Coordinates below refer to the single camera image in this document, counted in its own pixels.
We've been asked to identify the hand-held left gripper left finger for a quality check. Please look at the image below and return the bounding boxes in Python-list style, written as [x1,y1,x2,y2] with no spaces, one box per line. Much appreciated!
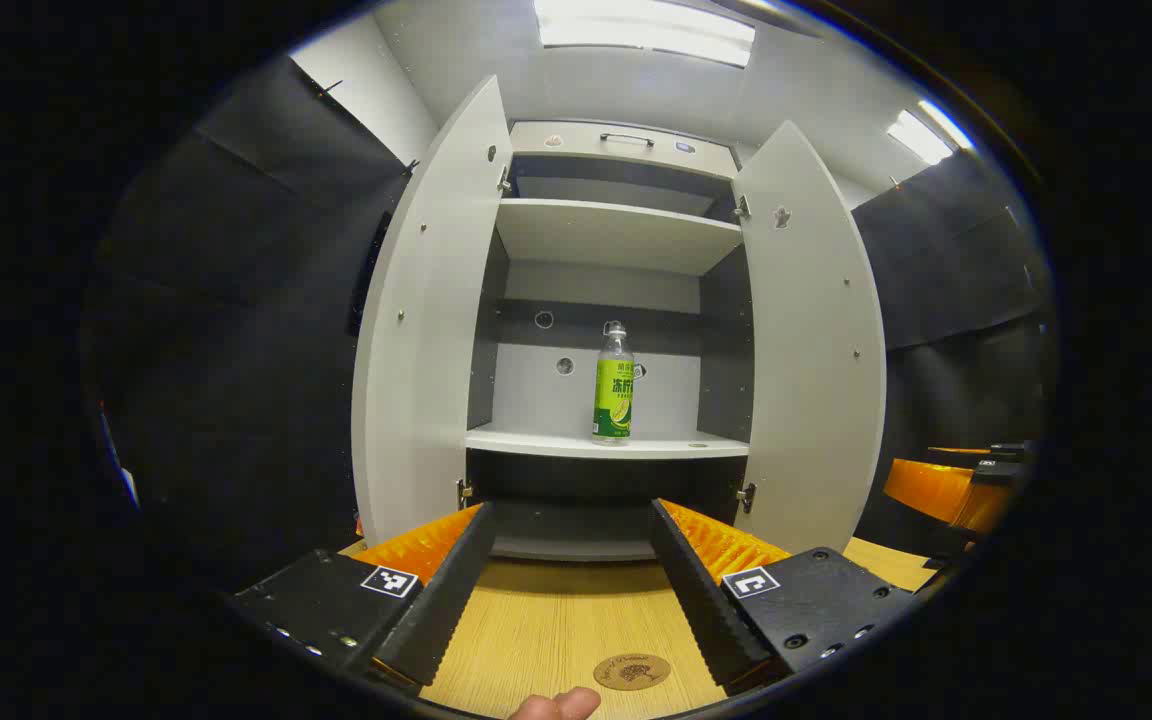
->
[231,500,497,691]

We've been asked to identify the large ceiling light panel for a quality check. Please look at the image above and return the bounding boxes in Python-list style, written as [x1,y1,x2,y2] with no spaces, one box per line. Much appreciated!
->
[534,0,757,69]

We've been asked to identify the white cabinet drawer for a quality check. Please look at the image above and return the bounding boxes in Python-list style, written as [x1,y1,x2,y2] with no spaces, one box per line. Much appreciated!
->
[510,121,740,181]

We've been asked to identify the round wooden coaster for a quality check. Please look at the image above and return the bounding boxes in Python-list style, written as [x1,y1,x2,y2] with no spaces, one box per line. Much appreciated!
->
[593,653,672,692]

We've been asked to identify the white cabinet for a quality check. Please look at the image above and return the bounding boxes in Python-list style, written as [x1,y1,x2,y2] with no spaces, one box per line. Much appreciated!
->
[461,120,752,563]

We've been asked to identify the small ceiling light panel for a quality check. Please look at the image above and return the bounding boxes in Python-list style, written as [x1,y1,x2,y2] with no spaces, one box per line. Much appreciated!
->
[886,98,977,166]

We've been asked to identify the green label plastic bottle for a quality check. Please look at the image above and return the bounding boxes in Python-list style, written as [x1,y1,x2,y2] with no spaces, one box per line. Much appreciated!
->
[592,320,636,446]

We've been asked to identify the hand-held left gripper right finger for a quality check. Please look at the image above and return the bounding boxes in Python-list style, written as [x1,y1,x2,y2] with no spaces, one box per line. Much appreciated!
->
[649,497,919,698]

